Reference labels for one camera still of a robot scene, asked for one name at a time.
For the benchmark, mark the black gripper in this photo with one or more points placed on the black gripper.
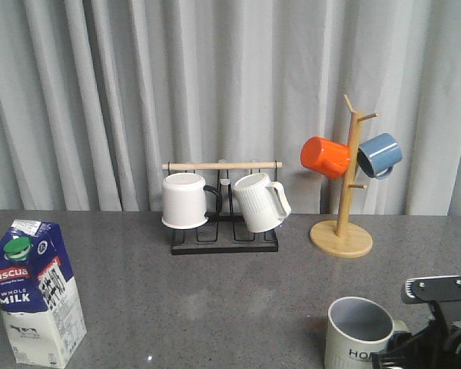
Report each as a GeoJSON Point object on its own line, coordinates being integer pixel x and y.
{"type": "Point", "coordinates": [439, 344]}

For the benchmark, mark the cream HOME mug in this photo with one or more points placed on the cream HOME mug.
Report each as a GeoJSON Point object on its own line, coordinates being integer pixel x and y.
{"type": "Point", "coordinates": [357, 328]}

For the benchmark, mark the blue white milk carton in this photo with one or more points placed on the blue white milk carton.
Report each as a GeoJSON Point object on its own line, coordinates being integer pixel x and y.
{"type": "Point", "coordinates": [41, 308]}

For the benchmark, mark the wooden mug tree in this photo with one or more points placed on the wooden mug tree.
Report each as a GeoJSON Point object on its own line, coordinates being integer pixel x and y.
{"type": "Point", "coordinates": [340, 237]}

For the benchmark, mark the blue mug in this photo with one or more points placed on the blue mug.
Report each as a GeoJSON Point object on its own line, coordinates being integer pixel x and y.
{"type": "Point", "coordinates": [379, 155]}

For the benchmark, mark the orange mug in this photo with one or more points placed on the orange mug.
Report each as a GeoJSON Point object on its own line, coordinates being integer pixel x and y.
{"type": "Point", "coordinates": [325, 156]}

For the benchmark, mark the white ribbed mug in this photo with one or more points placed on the white ribbed mug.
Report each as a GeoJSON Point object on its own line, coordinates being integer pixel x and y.
{"type": "Point", "coordinates": [263, 202]}

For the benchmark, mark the grey pleated curtain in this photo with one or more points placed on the grey pleated curtain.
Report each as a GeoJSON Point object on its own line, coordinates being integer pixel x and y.
{"type": "Point", "coordinates": [96, 95]}

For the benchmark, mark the black wire mug rack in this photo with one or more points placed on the black wire mug rack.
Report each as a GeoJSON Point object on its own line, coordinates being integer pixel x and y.
{"type": "Point", "coordinates": [226, 232]}

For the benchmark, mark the white mug black handle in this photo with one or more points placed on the white mug black handle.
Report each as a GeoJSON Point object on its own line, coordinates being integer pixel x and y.
{"type": "Point", "coordinates": [185, 203]}

